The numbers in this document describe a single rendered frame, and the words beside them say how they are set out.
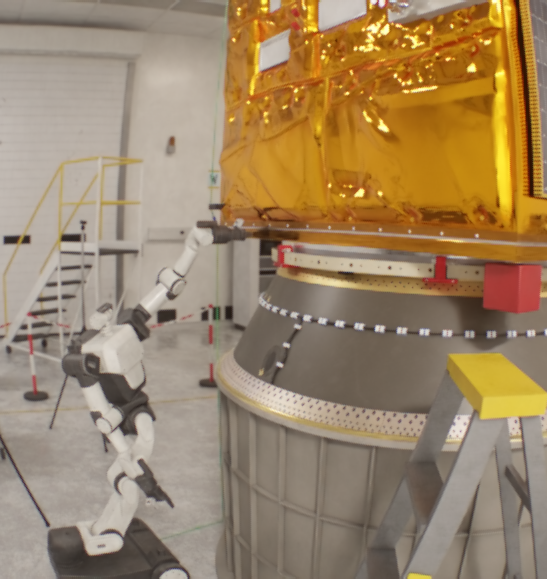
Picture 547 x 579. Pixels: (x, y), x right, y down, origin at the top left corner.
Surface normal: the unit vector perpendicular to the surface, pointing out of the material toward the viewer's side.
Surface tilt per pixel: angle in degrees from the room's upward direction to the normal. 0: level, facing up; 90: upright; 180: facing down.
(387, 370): 62
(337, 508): 90
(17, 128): 90
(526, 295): 90
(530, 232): 91
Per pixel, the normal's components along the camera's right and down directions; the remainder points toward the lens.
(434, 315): -0.29, -0.40
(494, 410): -0.07, 0.08
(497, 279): -0.86, 0.03
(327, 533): -0.59, 0.06
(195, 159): 0.53, 0.08
